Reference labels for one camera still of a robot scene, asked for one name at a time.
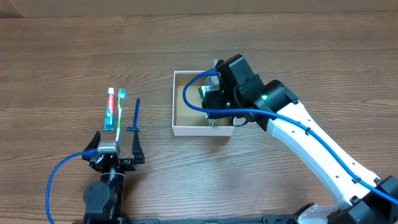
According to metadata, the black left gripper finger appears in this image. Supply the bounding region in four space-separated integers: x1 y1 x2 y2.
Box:
82 131 101 161
131 131 145 164

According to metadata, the clear soap pump bottle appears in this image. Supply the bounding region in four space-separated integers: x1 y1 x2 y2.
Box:
205 58 219 86

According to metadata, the red green toothpaste tube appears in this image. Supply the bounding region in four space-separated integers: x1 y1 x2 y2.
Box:
103 87 114 131

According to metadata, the green white soap packet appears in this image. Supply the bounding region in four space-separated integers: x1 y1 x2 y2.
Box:
198 85 219 128

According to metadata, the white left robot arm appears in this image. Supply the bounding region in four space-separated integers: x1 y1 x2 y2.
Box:
82 131 145 223

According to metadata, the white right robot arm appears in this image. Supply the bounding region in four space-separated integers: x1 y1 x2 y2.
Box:
201 54 397 223

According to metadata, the blue disposable razor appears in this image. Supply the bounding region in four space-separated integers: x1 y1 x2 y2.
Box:
126 98 141 132

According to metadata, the white cardboard box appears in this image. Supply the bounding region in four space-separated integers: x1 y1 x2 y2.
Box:
172 71 234 137

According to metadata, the green white toothbrush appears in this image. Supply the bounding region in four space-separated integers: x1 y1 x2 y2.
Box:
115 88 126 141

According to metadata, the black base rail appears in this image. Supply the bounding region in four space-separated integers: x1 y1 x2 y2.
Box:
128 215 297 224

